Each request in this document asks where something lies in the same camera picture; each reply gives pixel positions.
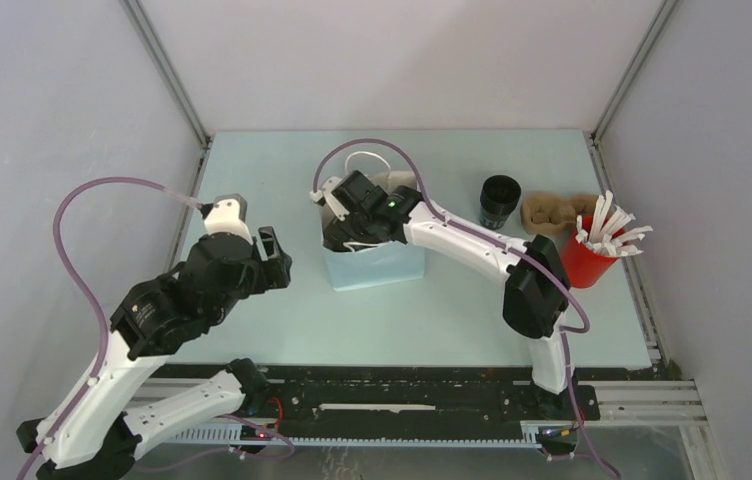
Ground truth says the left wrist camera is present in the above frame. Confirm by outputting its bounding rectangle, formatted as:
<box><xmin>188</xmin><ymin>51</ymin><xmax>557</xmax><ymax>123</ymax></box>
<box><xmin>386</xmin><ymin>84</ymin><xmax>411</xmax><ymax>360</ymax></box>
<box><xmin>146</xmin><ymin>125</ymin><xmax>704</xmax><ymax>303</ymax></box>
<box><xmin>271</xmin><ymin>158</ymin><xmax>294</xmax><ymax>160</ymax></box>
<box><xmin>200</xmin><ymin>193</ymin><xmax>253</xmax><ymax>244</ymax></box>

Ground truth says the brown cardboard cup carrier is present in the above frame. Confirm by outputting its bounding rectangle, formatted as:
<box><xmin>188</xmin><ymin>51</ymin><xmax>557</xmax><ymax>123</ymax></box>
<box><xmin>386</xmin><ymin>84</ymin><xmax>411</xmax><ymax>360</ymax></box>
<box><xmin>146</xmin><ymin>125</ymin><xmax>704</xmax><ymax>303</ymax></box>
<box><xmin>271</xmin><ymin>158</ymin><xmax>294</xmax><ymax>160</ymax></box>
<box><xmin>520</xmin><ymin>191</ymin><xmax>599</xmax><ymax>236</ymax></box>

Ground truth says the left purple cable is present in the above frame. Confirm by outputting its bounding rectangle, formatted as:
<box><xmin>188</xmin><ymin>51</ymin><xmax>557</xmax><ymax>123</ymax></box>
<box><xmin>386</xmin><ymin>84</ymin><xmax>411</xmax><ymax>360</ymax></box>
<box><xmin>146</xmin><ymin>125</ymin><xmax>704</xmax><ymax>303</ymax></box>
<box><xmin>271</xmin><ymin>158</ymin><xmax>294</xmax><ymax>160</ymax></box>
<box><xmin>15</xmin><ymin>176</ymin><xmax>298</xmax><ymax>480</ymax></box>

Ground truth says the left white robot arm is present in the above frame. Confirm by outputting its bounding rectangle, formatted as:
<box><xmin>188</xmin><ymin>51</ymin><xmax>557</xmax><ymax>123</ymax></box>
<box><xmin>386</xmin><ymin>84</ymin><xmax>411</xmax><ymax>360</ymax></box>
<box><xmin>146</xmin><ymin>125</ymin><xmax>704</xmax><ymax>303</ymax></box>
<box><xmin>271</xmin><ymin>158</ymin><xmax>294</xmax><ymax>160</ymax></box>
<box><xmin>17</xmin><ymin>227</ymin><xmax>292</xmax><ymax>479</ymax></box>

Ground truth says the light blue paper bag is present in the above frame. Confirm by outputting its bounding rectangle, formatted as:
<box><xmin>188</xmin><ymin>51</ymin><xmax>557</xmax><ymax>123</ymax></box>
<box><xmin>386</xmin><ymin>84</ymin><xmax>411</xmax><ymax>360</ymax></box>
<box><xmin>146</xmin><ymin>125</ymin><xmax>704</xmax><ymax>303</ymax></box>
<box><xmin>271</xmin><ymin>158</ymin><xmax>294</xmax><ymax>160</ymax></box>
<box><xmin>318</xmin><ymin>150</ymin><xmax>425</xmax><ymax>292</ymax></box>

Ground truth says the red cup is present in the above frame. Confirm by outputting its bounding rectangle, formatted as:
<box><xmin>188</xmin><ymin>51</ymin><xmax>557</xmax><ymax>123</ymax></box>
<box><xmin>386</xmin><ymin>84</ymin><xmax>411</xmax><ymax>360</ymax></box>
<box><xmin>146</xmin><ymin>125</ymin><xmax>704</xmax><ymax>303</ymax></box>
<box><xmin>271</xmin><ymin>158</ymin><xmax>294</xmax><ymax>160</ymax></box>
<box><xmin>560</xmin><ymin>229</ymin><xmax>618</xmax><ymax>289</ymax></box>

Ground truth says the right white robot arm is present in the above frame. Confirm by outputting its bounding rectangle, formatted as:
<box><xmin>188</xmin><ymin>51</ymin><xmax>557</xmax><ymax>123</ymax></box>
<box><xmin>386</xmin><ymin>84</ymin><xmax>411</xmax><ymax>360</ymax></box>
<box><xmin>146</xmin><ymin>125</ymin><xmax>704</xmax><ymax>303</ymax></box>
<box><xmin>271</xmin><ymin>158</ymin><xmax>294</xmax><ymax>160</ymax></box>
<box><xmin>309</xmin><ymin>170</ymin><xmax>574</xmax><ymax>418</ymax></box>

